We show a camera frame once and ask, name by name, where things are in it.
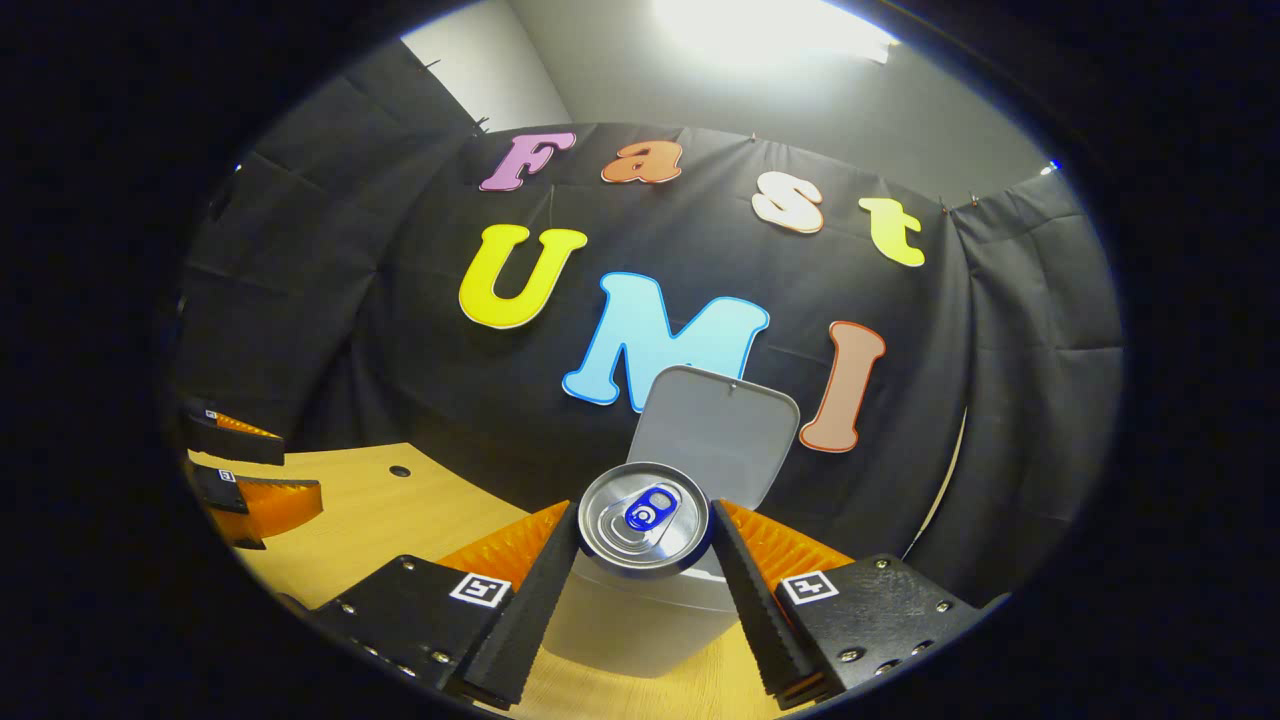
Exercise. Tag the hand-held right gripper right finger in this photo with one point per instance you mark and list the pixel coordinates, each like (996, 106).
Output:
(760, 620)

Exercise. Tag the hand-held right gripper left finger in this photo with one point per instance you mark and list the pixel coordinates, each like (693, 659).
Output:
(525, 610)

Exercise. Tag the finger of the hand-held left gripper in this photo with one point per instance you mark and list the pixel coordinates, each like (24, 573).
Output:
(270, 505)
(235, 442)

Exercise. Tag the silver blue pop can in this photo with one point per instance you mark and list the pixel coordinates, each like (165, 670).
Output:
(645, 520)

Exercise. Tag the white desktop garbage bin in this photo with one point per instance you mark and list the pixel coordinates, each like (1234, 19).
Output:
(720, 430)

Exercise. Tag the wooden desktop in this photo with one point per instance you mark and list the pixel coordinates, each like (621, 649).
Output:
(400, 520)

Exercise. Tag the black backdrop cloth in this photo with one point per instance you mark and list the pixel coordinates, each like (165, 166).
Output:
(500, 400)

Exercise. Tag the large ceiling light panel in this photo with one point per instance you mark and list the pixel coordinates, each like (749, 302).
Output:
(770, 30)

